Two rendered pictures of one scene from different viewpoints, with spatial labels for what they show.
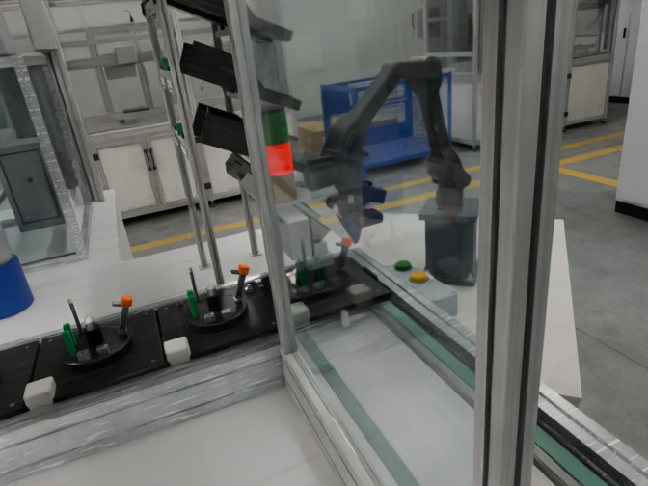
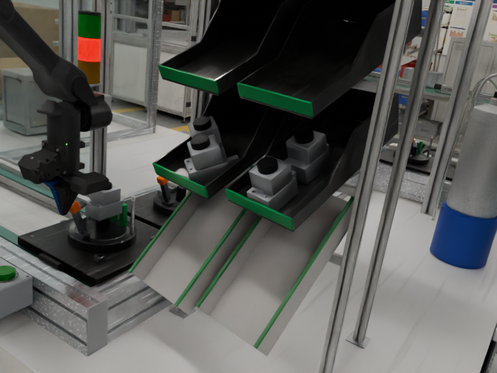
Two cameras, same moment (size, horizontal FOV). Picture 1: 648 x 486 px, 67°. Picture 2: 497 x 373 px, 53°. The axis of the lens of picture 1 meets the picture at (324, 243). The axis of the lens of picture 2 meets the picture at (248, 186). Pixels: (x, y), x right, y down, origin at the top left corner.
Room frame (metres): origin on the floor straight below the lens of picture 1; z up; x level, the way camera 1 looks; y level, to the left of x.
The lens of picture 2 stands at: (1.96, -0.35, 1.48)
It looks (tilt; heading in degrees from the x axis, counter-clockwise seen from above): 20 degrees down; 141
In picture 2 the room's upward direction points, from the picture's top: 7 degrees clockwise
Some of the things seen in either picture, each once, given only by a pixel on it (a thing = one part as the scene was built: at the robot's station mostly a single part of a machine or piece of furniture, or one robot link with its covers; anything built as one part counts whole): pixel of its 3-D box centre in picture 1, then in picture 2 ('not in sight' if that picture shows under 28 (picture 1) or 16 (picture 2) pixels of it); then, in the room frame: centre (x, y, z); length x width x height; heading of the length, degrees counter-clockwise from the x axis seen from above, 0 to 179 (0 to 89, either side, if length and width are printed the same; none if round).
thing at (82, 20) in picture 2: not in sight; (89, 26); (0.81, 0.06, 1.38); 0.05 x 0.05 x 0.05
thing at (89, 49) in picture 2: not in sight; (89, 49); (0.81, 0.06, 1.33); 0.05 x 0.05 x 0.05
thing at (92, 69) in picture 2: not in sight; (89, 71); (0.81, 0.06, 1.28); 0.05 x 0.05 x 0.05
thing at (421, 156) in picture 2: not in sight; (413, 149); (0.83, 1.37, 1.01); 0.24 x 0.24 x 0.13; 20
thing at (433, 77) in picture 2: not in sight; (422, 78); (-1.62, 4.91, 0.90); 0.40 x 0.31 x 0.17; 20
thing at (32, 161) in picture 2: not in sight; (42, 163); (1.09, -0.12, 1.17); 0.07 x 0.07 x 0.06; 22
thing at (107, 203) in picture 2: not in sight; (107, 197); (1.02, 0.03, 1.06); 0.08 x 0.04 x 0.07; 110
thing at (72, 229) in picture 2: not in sight; (102, 233); (1.03, 0.01, 0.98); 0.14 x 0.14 x 0.02
